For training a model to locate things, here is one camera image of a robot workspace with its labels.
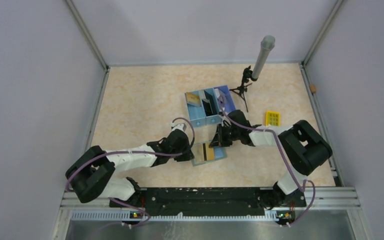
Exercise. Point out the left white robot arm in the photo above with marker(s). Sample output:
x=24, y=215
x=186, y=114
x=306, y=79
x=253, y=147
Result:
x=93, y=175

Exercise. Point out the coloured toy brick block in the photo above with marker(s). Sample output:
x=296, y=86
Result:
x=272, y=118

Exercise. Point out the grey cylinder on tripod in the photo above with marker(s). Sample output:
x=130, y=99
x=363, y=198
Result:
x=266, y=45

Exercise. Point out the purple card tray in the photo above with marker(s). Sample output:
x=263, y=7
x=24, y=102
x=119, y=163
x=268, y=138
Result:
x=230, y=105

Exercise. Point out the gold credit card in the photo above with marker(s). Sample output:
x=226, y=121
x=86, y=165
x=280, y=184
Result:
x=197, y=150
x=208, y=152

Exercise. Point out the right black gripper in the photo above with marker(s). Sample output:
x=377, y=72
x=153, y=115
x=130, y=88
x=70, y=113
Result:
x=219, y=140

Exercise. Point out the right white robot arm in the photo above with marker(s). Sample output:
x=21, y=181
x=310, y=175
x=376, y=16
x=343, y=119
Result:
x=301, y=148

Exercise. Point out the green leather card holder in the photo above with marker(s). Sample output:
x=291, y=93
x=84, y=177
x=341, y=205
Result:
x=220, y=153

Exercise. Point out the middle blue card tray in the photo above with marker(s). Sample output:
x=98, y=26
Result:
x=209, y=94

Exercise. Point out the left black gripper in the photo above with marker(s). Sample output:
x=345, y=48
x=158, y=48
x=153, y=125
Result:
x=188, y=156

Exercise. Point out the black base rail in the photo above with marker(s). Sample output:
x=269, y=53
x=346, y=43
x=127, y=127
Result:
x=214, y=201

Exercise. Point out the black credit card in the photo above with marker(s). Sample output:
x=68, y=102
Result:
x=208, y=109

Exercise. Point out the small brown wall piece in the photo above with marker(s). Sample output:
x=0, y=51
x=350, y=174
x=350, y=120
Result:
x=312, y=88

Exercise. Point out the light blue card tray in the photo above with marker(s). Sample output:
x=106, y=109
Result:
x=195, y=108

